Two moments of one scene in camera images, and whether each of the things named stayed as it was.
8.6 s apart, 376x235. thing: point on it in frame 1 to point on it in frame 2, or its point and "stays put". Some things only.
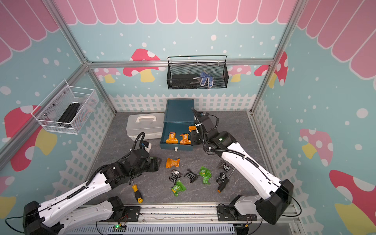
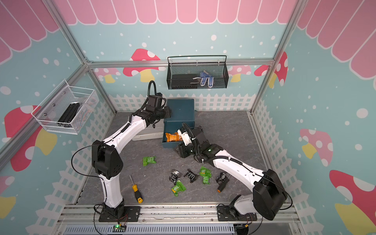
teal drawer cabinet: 178,117 stays put
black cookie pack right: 221,178 stays put
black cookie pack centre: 191,176 stays put
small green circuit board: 119,228 stays put
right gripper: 193,133 to 182,148
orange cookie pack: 170,162 to 172,137
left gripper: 154,166 to 167,109
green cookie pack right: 206,174 stays put
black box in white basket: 65,119 stays put
